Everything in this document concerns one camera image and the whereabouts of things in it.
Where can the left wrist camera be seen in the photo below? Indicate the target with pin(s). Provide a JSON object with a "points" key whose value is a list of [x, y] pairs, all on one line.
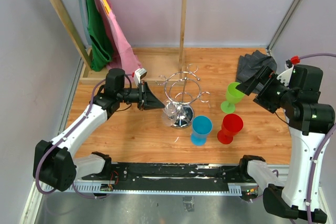
{"points": [[138, 75]]}

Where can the green wine glass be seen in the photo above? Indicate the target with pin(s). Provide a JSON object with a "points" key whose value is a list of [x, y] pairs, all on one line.
{"points": [[233, 97]]}

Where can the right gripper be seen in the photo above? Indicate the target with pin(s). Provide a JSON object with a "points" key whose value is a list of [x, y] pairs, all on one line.
{"points": [[265, 73]]}

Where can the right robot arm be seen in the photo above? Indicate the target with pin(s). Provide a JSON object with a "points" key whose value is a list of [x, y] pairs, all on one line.
{"points": [[310, 124]]}

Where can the grey folded cloth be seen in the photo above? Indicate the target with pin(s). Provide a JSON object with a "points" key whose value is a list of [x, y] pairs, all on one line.
{"points": [[250, 64]]}

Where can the green garment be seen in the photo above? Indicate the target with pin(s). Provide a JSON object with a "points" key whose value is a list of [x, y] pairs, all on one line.
{"points": [[102, 49]]}

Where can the red wine glass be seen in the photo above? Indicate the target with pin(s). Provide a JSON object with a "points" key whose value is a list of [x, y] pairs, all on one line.
{"points": [[231, 125]]}

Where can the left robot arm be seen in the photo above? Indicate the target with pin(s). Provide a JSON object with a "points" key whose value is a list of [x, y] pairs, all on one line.
{"points": [[54, 162]]}

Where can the pink garment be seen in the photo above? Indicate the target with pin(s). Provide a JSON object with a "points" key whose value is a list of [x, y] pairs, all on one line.
{"points": [[123, 56]]}

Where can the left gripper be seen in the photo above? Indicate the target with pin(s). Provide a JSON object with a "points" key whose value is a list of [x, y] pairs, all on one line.
{"points": [[147, 99]]}

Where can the blue wine glass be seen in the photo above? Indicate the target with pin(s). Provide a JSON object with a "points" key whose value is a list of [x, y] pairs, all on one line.
{"points": [[201, 128]]}

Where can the clear wine glass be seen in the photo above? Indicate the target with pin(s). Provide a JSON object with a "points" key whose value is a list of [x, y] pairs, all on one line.
{"points": [[170, 113]]}

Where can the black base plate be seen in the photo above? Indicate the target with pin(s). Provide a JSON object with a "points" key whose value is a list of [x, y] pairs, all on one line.
{"points": [[171, 177]]}

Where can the grey-blue hanger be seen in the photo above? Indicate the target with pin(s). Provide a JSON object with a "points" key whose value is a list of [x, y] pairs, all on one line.
{"points": [[84, 20]]}

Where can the wooden clothes rack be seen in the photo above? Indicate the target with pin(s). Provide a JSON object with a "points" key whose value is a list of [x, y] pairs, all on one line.
{"points": [[156, 60]]}

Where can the chrome wine glass rack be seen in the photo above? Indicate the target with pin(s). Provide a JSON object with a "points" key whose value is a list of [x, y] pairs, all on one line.
{"points": [[184, 88]]}

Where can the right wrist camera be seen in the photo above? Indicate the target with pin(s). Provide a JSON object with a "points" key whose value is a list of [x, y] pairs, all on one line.
{"points": [[285, 76]]}

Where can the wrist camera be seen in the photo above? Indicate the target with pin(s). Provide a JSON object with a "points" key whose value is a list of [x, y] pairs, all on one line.
{"points": [[138, 75], [285, 76]]}

